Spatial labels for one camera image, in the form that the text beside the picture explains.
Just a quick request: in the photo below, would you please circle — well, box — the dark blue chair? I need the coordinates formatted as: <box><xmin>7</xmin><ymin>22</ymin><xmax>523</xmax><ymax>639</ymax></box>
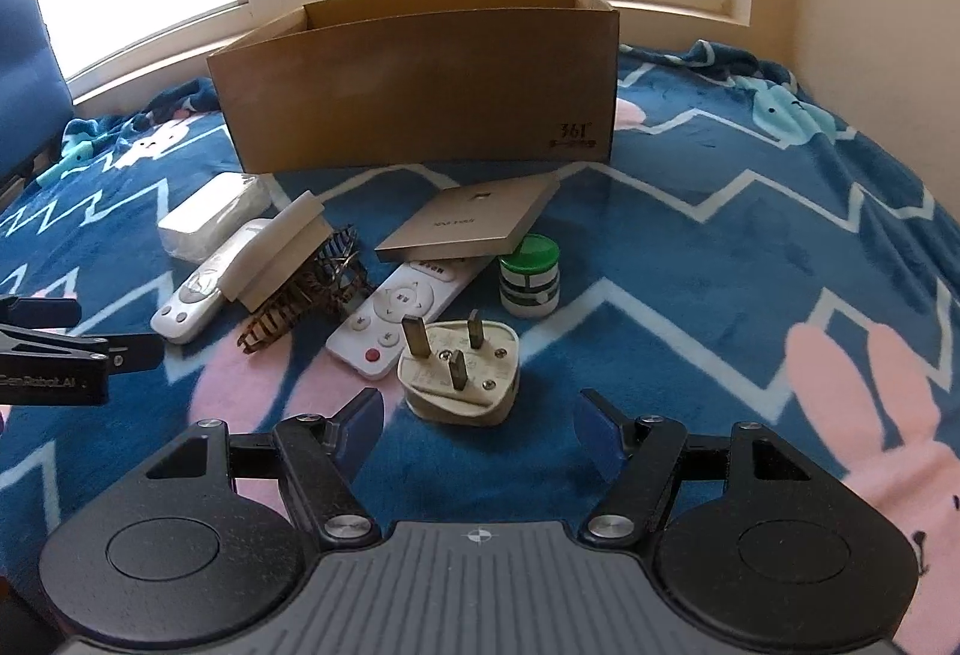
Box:
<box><xmin>0</xmin><ymin>0</ymin><xmax>72</xmax><ymax>191</ymax></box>

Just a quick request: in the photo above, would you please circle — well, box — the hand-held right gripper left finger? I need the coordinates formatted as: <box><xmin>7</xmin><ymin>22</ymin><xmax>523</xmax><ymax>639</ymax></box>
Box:
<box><xmin>142</xmin><ymin>388</ymin><xmax>385</xmax><ymax>547</ymax></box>

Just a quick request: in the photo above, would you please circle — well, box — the white three-pin plug adapter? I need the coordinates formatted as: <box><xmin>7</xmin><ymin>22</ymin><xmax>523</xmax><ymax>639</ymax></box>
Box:
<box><xmin>397</xmin><ymin>310</ymin><xmax>521</xmax><ymax>427</ymax></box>

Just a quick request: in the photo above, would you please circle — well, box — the gold square box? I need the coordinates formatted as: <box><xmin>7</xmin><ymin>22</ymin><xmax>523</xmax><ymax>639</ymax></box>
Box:
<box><xmin>373</xmin><ymin>175</ymin><xmax>562</xmax><ymax>264</ymax></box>

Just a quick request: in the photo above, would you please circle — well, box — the blue bunny printed blanket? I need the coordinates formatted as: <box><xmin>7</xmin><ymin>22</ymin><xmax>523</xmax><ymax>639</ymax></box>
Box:
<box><xmin>0</xmin><ymin>41</ymin><xmax>960</xmax><ymax>655</ymax></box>

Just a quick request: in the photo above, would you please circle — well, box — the brown cardboard box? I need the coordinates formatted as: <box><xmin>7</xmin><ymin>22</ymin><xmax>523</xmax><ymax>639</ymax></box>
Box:
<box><xmin>206</xmin><ymin>0</ymin><xmax>622</xmax><ymax>174</ymax></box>

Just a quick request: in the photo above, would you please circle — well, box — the clear box of floss picks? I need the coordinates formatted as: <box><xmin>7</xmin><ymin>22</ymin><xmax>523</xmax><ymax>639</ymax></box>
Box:
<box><xmin>157</xmin><ymin>173</ymin><xmax>271</xmax><ymax>264</ymax></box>

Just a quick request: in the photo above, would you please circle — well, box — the white curved remote control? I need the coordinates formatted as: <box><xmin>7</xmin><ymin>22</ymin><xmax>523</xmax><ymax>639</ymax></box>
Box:
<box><xmin>150</xmin><ymin>218</ymin><xmax>275</xmax><ymax>345</ymax></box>

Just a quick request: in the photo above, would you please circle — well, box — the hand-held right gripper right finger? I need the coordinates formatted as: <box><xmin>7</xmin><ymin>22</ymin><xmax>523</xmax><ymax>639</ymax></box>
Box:
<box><xmin>574</xmin><ymin>388</ymin><xmax>826</xmax><ymax>551</ymax></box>

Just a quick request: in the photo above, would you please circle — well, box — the tortoiseshell hair claw clip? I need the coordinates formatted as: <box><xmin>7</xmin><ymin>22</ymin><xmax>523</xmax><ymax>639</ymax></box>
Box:
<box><xmin>236</xmin><ymin>223</ymin><xmax>376</xmax><ymax>354</ymax></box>

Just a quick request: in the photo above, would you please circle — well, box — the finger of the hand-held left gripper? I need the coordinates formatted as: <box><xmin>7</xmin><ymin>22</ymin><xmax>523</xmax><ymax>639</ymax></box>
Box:
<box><xmin>0</xmin><ymin>325</ymin><xmax>164</xmax><ymax>372</ymax></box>
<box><xmin>0</xmin><ymin>297</ymin><xmax>82</xmax><ymax>331</ymax></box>

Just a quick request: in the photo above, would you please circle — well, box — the green white small jar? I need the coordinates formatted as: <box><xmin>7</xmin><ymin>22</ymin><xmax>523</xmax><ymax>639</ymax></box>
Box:
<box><xmin>496</xmin><ymin>233</ymin><xmax>563</xmax><ymax>320</ymax></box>

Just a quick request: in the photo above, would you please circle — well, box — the cream square box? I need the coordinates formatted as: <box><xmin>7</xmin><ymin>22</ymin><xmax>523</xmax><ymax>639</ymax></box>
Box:
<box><xmin>223</xmin><ymin>191</ymin><xmax>331</xmax><ymax>312</ymax></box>

